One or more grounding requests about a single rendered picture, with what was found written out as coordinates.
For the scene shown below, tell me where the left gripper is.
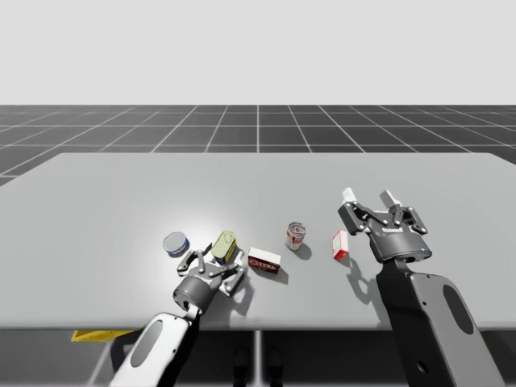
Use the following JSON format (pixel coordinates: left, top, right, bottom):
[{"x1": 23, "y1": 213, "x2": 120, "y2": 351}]
[{"x1": 173, "y1": 241, "x2": 247, "y2": 314}]

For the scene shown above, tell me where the green and blue rectangular can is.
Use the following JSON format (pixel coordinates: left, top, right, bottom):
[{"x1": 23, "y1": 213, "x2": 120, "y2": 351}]
[{"x1": 210, "y1": 230, "x2": 239, "y2": 266}]

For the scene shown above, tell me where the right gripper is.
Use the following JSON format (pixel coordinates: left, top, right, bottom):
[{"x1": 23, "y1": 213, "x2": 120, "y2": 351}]
[{"x1": 337, "y1": 186, "x2": 433, "y2": 264}]

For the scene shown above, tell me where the blue flat can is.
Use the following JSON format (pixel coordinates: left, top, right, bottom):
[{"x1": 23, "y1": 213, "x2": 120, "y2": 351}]
[{"x1": 162, "y1": 231, "x2": 190, "y2": 258}]

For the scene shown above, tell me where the red and white carton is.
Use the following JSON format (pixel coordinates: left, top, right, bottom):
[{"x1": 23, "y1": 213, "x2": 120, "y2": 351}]
[{"x1": 331, "y1": 229, "x2": 351, "y2": 260}]

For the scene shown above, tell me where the red and white can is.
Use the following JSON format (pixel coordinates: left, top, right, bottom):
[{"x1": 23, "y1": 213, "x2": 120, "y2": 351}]
[{"x1": 284, "y1": 221, "x2": 307, "y2": 252}]

